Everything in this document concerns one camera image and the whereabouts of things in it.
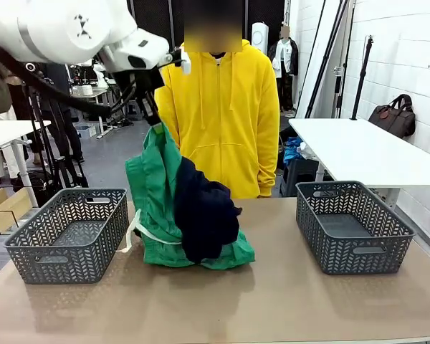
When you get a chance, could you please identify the navy blue garment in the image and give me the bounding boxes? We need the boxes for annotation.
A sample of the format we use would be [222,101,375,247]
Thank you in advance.
[174,156,243,264]

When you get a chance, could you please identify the blue cloth bundle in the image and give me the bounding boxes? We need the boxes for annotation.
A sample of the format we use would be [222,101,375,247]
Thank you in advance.
[282,138,320,166]

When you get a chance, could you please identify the green drawstring shorts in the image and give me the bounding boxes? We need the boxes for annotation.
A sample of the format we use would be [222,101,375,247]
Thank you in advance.
[116,123,256,269]

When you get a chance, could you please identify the video camera on tripod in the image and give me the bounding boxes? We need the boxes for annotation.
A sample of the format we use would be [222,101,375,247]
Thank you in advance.
[16,62,90,207]

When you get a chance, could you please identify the small white desk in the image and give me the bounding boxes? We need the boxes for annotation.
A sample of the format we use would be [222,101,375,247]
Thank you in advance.
[0,120,53,209]

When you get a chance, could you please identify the brown leather bag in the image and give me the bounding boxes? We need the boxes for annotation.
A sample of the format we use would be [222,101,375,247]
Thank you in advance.
[368,93,416,139]

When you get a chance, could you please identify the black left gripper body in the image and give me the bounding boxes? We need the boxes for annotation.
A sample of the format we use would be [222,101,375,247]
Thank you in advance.
[114,67,166,116]

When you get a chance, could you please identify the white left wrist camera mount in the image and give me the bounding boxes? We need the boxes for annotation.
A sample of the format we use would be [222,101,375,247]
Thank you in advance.
[178,49,193,75]

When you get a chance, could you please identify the white rounded standing device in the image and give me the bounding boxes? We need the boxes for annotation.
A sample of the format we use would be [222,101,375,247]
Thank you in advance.
[251,21,269,54]

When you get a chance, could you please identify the person in yellow hoodie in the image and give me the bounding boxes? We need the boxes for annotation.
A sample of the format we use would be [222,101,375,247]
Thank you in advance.
[153,0,281,201]

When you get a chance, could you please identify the brown cardboard box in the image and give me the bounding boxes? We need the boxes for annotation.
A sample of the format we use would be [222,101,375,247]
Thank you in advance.
[0,188,33,233]

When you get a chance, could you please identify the large white table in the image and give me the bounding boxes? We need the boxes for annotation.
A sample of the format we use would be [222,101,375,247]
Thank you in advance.
[288,118,430,212]

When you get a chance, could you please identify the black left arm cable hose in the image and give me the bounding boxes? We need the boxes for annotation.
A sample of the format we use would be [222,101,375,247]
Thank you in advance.
[0,38,113,118]

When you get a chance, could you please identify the grey woven plastic basket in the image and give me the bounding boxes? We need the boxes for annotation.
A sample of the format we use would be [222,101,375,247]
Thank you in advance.
[295,181,416,276]
[4,188,130,285]

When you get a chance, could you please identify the black stool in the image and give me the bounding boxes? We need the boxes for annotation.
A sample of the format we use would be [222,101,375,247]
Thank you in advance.
[279,159,334,198]

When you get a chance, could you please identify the mannequin with black white jacket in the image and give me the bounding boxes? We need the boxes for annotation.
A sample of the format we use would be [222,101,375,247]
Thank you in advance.
[268,24,300,112]

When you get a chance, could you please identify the black light stand pole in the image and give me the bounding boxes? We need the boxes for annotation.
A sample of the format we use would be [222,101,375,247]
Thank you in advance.
[350,34,376,121]

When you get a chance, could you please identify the black tripod stand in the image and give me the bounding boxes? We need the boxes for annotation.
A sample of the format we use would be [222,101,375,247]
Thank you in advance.
[295,0,356,119]

